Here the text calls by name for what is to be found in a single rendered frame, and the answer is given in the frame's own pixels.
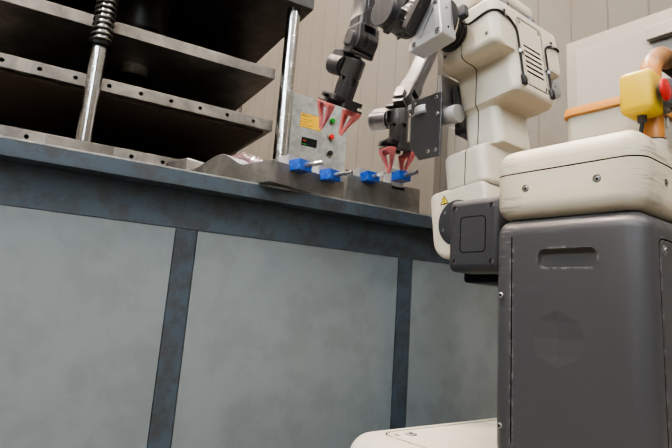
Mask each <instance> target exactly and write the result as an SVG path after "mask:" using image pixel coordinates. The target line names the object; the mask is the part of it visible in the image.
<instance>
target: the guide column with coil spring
mask: <svg viewBox="0 0 672 448"><path fill-rule="evenodd" d="M113 1H115V2H116V0H113ZM99 4H109V5H112V6H114V7H115V4H114V3H112V2H109V1H100V2H99ZM98 9H107V10H110V11H113V12H114V9H112V8H110V7H107V6H100V7H98ZM98 14H104V15H108V16H111V17H113V14H111V13H109V12H103V11H100V12H97V15H98ZM96 20H106V21H109V22H111V23H112V19H110V18H107V17H97V18H96ZM95 25H104V26H108V27H110V28H111V26H112V25H110V24H108V23H104V22H97V23H95ZM95 30H101V31H106V32H108V33H110V32H111V31H110V30H109V29H106V28H102V27H97V28H95V29H94V31H95ZM93 36H103V37H107V38H110V36H109V35H107V34H104V33H94V34H93ZM107 50H108V49H107V48H106V47H105V46H103V45H100V44H92V46H91V51H90V57H89V63H88V68H87V74H86V80H85V85H84V91H83V97H82V102H81V108H80V114H79V119H78V125H77V131H76V136H75V139H76V140H81V141H86V142H91V143H92V138H93V132H94V126H95V120H96V115H97V109H98V103H99V97H100V91H101V85H102V79H103V73H104V68H105V62H106V56H107Z"/></svg>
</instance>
